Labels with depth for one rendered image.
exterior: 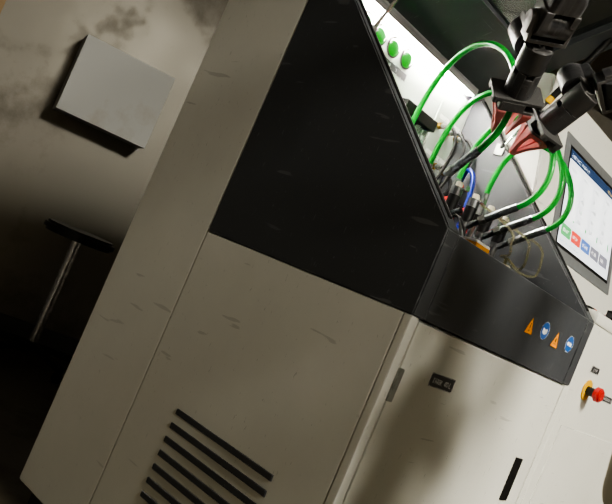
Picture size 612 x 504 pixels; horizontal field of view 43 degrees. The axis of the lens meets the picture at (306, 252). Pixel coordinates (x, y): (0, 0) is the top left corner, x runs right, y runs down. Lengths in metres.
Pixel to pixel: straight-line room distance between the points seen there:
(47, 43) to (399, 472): 2.94
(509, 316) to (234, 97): 0.78
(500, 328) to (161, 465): 0.73
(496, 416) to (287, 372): 0.47
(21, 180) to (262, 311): 2.50
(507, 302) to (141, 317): 0.80
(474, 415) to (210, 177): 0.77
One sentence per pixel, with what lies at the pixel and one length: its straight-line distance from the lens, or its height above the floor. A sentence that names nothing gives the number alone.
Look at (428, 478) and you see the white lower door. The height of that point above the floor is 0.52.
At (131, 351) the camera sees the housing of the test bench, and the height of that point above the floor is 0.48.
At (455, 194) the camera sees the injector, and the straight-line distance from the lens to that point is 1.78.
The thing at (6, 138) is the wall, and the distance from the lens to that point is 3.90.
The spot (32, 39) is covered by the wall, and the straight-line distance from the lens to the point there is 3.94.
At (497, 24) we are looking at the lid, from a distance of 2.08.
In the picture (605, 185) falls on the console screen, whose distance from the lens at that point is 2.57.
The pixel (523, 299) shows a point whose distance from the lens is 1.63.
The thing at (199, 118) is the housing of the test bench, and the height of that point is 1.03.
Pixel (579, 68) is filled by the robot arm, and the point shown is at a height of 1.41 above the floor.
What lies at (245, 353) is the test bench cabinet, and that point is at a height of 0.60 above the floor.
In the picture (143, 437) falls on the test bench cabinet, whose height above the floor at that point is 0.34.
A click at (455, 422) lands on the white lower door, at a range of 1.57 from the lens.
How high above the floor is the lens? 0.77
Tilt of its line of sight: 2 degrees up
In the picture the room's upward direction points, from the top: 23 degrees clockwise
